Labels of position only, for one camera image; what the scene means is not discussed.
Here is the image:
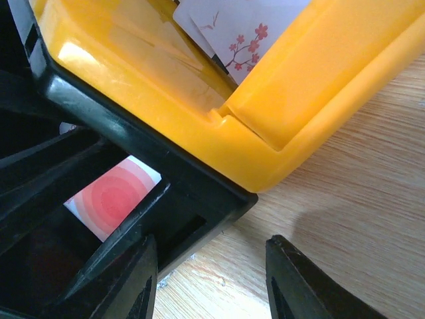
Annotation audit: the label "black bin with red cards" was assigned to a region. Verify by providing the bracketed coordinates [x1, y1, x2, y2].
[1, 1, 258, 318]

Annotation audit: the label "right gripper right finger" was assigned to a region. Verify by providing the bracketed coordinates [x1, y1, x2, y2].
[266, 235, 385, 318]

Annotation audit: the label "white red circle cards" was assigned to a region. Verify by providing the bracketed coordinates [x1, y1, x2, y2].
[58, 122, 163, 243]

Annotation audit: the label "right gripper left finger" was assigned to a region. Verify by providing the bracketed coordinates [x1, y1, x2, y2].
[49, 235, 157, 318]

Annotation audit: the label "yellow plastic bin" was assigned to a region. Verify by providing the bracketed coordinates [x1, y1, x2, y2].
[30, 1, 424, 192]

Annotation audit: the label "white floral card stack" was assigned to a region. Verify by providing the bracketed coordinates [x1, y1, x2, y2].
[173, 0, 309, 84]

